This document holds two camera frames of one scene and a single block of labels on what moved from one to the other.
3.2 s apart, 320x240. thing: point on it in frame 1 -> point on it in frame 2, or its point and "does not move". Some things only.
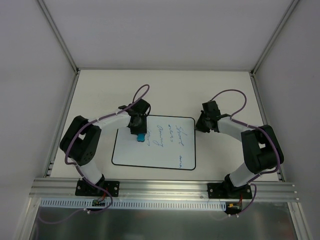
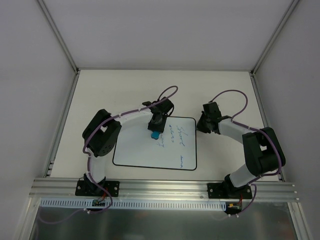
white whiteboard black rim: [169, 143] does not move
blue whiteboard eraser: [141, 137] -> [155, 134]
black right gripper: [201, 122] does not move
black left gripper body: [139, 129] -> [156, 127]
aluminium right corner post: [293, 4] does not move
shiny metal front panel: [247, 224] does not move
